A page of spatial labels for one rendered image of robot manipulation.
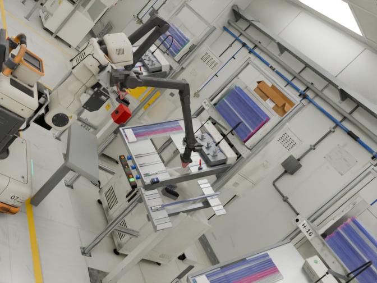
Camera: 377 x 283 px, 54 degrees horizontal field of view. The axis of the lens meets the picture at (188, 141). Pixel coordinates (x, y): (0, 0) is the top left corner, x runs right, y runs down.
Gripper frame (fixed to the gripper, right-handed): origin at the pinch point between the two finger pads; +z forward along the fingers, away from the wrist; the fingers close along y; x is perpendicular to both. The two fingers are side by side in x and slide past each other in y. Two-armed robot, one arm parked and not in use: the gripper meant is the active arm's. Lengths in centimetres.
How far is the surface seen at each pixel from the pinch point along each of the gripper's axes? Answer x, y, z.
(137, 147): 27.0, 31.7, 4.1
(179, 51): -48, 140, -30
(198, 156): -16.0, 8.6, -0.9
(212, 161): -19.9, -5.8, -7.3
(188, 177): 0.3, -9.9, 1.9
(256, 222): -126, 19, 119
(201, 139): -23.1, 20.9, -7.7
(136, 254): 46, -42, 37
